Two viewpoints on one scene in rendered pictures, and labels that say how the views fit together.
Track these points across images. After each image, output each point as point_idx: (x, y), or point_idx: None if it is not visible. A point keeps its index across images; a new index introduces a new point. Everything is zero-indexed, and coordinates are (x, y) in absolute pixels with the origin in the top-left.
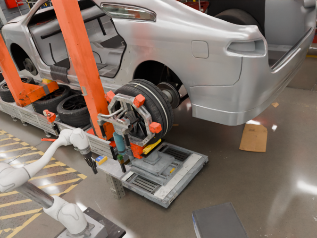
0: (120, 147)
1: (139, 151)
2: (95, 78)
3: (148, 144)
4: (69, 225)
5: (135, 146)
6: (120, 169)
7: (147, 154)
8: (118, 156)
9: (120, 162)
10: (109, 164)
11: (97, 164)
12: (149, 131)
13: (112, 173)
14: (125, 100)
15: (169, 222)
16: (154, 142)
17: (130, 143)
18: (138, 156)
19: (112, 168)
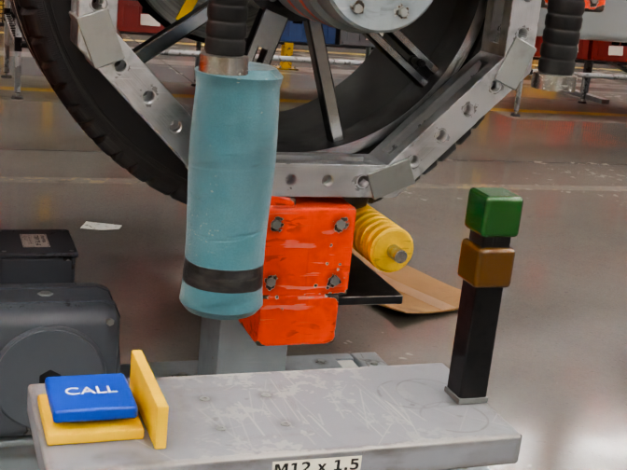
0: (265, 217)
1: (350, 261)
2: None
3: (364, 205)
4: None
5: (324, 212)
6: (397, 397)
7: (381, 283)
8: (501, 194)
9: (506, 269)
10: (238, 406)
11: (124, 451)
12: (540, 2)
13: (405, 435)
14: None
15: None
16: (437, 163)
17: (270, 206)
18: (320, 320)
19: (335, 418)
